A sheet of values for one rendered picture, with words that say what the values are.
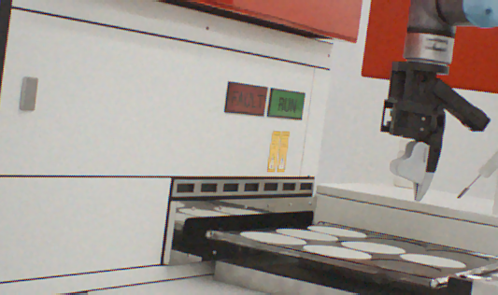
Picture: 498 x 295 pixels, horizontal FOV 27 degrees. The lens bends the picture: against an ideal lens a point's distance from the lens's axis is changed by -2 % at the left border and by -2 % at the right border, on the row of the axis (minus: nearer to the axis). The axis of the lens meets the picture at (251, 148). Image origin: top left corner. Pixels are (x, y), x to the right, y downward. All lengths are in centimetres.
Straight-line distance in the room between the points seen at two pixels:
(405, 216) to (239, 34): 45
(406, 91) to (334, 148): 372
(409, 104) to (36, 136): 59
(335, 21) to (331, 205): 34
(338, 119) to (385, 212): 347
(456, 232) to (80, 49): 77
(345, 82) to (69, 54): 407
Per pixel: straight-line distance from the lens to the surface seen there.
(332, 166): 529
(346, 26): 181
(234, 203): 163
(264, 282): 155
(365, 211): 184
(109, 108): 137
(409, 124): 158
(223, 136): 160
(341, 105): 529
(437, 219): 179
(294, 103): 177
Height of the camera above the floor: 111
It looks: 3 degrees down
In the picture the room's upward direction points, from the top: 8 degrees clockwise
